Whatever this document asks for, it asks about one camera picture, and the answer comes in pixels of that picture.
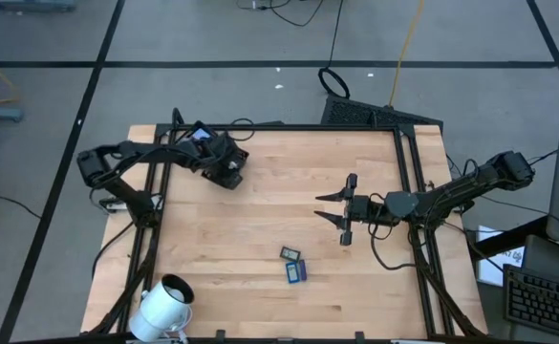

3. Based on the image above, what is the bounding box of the grey small card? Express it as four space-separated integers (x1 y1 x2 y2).
279 246 302 263

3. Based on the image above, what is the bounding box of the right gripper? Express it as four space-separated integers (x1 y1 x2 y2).
313 172 388 247

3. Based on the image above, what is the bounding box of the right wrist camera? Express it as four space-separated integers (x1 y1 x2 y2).
384 190 419 219

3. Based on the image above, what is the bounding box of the black keyboard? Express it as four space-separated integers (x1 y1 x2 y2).
502 264 559 341

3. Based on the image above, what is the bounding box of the black mesh plastic basket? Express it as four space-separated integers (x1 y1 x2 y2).
226 140 250 168
173 120 217 147

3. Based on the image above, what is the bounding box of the white paper sheet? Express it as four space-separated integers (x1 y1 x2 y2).
477 224 527 288

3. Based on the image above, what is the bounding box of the black perforated computer case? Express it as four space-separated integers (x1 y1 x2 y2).
320 94 445 130

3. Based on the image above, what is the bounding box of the blue card case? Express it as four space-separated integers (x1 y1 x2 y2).
285 260 302 285

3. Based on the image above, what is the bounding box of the black floor cable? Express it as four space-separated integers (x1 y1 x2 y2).
235 0 326 28

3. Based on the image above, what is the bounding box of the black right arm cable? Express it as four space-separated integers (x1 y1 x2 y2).
368 220 422 272

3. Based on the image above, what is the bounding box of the black cable with coil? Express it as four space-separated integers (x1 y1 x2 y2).
317 0 352 100

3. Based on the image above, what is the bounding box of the yellow hanging cable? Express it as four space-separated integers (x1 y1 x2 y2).
387 0 426 108

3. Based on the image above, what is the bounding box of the black aluminium table frame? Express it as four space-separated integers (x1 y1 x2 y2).
86 108 488 344

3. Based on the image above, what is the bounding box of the white spot lamp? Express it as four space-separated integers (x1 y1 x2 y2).
128 272 196 343

